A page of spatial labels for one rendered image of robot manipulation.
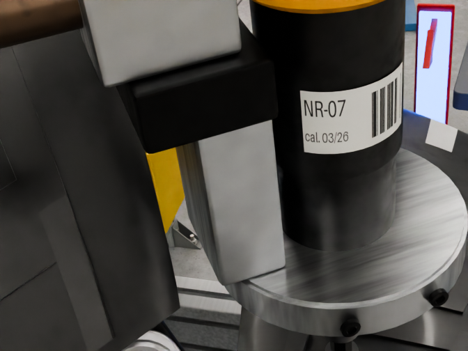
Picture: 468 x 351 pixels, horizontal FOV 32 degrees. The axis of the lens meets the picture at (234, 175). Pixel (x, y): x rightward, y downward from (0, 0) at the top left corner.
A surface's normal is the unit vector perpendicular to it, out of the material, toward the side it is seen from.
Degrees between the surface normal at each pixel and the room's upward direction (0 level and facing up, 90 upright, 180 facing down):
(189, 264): 0
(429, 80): 90
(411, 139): 17
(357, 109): 90
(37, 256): 43
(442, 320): 11
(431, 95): 90
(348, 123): 90
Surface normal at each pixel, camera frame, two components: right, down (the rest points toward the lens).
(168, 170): 0.96, 0.09
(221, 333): -0.27, 0.62
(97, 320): 0.00, -0.22
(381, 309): 0.25, 0.58
